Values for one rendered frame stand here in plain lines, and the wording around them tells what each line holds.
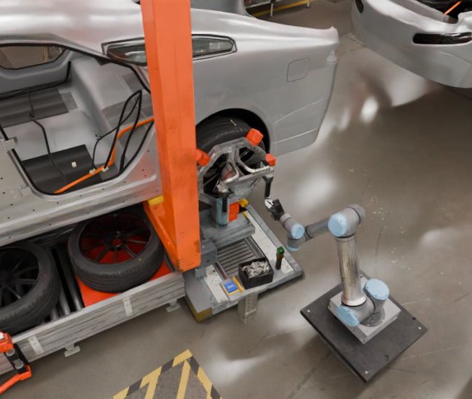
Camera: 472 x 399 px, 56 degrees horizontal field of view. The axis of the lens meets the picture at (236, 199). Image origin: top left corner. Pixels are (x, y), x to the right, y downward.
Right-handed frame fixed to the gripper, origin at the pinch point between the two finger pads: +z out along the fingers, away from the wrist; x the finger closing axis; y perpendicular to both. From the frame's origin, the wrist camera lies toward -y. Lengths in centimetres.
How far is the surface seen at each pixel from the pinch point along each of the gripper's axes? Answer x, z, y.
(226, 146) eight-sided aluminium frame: -7.2, 27.8, -36.8
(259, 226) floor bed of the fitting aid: 9, 40, 69
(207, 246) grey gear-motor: -47, 15, 27
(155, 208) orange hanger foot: -66, 41, -7
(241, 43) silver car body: 22, 35, -96
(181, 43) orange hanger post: -36, -22, -138
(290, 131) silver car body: 50, 36, -14
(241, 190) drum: -11.5, 11.1, -9.7
